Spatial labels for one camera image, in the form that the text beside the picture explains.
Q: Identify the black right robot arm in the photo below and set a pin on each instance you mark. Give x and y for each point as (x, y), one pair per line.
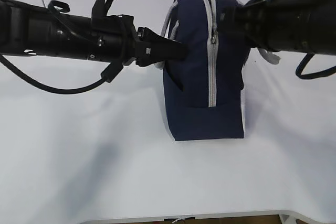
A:
(321, 28)

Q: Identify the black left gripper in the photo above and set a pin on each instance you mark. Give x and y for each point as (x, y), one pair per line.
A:
(108, 40)

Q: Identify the navy blue lunch bag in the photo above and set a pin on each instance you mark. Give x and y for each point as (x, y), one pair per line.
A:
(204, 93)

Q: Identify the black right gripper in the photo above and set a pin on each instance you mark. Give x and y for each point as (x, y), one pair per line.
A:
(274, 25)

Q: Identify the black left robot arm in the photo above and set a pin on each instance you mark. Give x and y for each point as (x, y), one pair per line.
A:
(14, 21)

